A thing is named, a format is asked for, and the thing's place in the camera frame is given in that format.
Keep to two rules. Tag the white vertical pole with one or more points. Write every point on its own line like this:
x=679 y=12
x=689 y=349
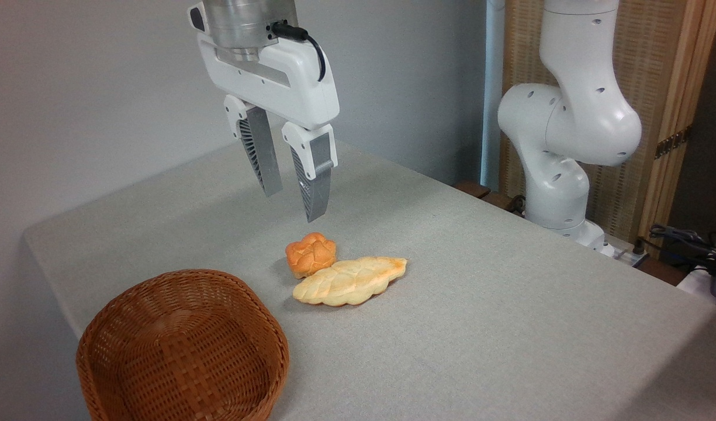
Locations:
x=491 y=88

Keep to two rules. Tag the dark brown wooden foot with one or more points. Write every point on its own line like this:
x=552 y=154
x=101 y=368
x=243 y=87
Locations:
x=471 y=189

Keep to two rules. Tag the round orange bread bun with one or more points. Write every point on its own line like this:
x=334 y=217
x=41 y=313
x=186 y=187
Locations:
x=310 y=251

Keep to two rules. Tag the long braided pale bread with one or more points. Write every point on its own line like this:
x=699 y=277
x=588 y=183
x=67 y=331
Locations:
x=352 y=280

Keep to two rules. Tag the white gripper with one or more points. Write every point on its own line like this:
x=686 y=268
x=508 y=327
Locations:
x=293 y=82

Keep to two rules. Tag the brown woven wicker basket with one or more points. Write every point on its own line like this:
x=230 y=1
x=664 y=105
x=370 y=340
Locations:
x=182 y=351

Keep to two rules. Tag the metal screen hinge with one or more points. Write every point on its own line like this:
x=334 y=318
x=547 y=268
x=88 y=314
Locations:
x=673 y=141

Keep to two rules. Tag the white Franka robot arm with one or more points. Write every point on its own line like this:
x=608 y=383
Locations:
x=574 y=117

